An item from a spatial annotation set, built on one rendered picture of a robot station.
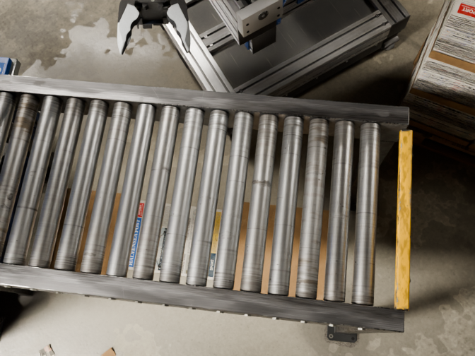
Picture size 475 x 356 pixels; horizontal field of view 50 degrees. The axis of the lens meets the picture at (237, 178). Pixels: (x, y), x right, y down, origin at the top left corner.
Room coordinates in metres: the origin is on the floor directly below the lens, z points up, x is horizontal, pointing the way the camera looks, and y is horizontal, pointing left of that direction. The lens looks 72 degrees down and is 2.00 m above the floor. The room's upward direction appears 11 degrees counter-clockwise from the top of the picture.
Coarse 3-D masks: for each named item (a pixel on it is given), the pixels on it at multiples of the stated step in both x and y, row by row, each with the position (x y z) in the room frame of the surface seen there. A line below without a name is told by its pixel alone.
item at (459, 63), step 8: (432, 32) 0.90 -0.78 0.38; (432, 48) 0.71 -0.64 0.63; (432, 56) 0.69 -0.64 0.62; (440, 56) 0.68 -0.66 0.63; (448, 56) 0.67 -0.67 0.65; (456, 64) 0.65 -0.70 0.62; (464, 64) 0.64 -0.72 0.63; (472, 64) 0.63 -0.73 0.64; (472, 72) 0.62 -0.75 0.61; (424, 96) 0.66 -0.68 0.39; (432, 96) 0.65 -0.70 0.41; (448, 104) 0.62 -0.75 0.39; (456, 104) 0.60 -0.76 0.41; (472, 112) 0.57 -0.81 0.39; (424, 128) 0.63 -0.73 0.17; (432, 128) 0.61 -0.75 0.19; (440, 136) 0.59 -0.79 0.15; (448, 136) 0.57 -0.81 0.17; (464, 144) 0.54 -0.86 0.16; (472, 144) 0.52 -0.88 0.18
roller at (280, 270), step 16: (288, 128) 0.48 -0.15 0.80; (288, 144) 0.44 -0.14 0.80; (288, 160) 0.40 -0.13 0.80; (288, 176) 0.36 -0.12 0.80; (288, 192) 0.32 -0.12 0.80; (288, 208) 0.28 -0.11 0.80; (288, 224) 0.24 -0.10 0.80; (288, 240) 0.20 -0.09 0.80; (272, 256) 0.17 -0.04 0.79; (288, 256) 0.17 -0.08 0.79; (272, 272) 0.14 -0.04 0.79; (288, 272) 0.13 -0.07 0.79; (272, 288) 0.10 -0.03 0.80; (288, 288) 0.10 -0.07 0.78
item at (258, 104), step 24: (72, 96) 0.69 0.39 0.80; (96, 96) 0.68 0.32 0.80; (120, 96) 0.66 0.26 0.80; (144, 96) 0.65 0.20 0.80; (168, 96) 0.64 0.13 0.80; (192, 96) 0.62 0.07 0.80; (216, 96) 0.61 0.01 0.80; (240, 96) 0.60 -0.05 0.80; (264, 96) 0.58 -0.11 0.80; (336, 120) 0.48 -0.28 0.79; (360, 120) 0.46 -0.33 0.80; (384, 120) 0.45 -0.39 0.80; (408, 120) 0.44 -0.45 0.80
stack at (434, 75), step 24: (456, 0) 0.75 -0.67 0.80; (456, 24) 0.68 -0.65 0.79; (456, 48) 0.66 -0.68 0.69; (432, 72) 0.68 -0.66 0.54; (456, 72) 0.64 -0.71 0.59; (408, 96) 0.70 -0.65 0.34; (456, 96) 0.61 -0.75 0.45; (432, 120) 0.63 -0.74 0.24; (456, 120) 0.59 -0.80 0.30; (432, 144) 0.60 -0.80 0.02; (456, 144) 0.55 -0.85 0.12
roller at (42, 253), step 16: (64, 112) 0.65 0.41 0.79; (80, 112) 0.65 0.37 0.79; (64, 128) 0.61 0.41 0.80; (80, 128) 0.61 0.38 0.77; (64, 144) 0.56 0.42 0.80; (64, 160) 0.52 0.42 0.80; (64, 176) 0.48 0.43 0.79; (48, 192) 0.44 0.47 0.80; (64, 192) 0.44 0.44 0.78; (48, 208) 0.40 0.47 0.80; (48, 224) 0.36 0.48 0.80; (48, 240) 0.32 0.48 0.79; (32, 256) 0.29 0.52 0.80; (48, 256) 0.28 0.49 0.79
